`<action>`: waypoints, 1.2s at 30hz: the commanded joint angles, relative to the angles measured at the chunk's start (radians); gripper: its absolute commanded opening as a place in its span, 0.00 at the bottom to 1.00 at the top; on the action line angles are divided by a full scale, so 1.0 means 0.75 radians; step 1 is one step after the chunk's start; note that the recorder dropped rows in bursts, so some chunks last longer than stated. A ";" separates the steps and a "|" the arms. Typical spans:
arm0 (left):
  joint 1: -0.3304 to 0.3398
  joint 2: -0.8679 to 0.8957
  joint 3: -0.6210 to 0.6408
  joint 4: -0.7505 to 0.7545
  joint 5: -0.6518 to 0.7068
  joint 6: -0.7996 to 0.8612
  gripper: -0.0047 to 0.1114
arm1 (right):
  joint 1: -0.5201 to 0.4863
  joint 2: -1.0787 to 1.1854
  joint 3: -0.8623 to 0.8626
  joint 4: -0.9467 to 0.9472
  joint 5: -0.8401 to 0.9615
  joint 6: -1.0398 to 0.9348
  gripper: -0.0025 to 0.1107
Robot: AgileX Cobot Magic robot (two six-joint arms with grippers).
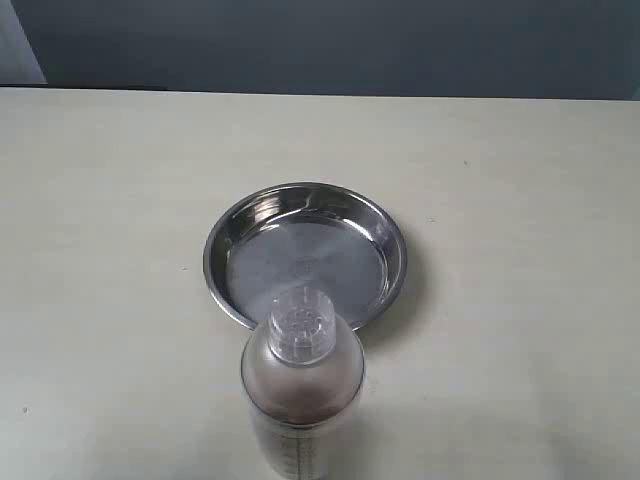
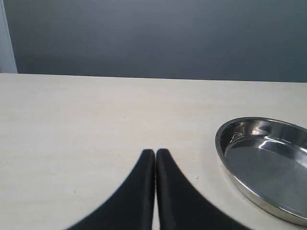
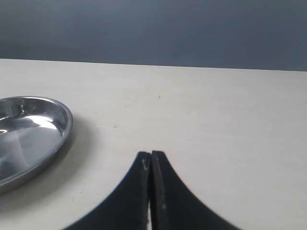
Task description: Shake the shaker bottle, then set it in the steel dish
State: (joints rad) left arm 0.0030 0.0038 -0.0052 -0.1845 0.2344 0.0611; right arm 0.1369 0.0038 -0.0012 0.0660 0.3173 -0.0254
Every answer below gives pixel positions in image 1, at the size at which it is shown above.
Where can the clear plastic shaker bottle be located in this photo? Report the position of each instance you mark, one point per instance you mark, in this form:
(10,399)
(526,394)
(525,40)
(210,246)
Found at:
(302,371)

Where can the round stainless steel tray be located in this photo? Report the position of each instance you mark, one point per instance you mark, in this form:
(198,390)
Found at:
(305,233)

